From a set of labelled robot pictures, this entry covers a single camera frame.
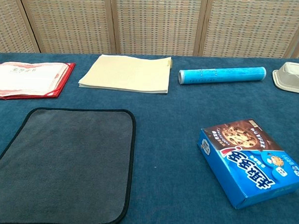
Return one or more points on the blue felt table cover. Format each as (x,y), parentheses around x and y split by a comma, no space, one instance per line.
(179,106)

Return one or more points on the blue chocolate cookie box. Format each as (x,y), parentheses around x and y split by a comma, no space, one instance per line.
(246,165)

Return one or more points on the beige disposable food container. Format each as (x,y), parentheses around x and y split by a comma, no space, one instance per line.
(292,78)

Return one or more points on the grey and green cloth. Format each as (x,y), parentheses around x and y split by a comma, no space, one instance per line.
(63,162)

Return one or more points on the blue cling film roll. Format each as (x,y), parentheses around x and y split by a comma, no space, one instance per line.
(223,75)

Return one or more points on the red certificate folder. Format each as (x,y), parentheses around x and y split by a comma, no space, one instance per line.
(24,79)

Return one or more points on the woven bamboo folding screen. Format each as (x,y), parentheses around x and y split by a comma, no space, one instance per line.
(156,23)

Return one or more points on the beige spiral notebook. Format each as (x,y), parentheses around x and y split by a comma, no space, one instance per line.
(126,73)

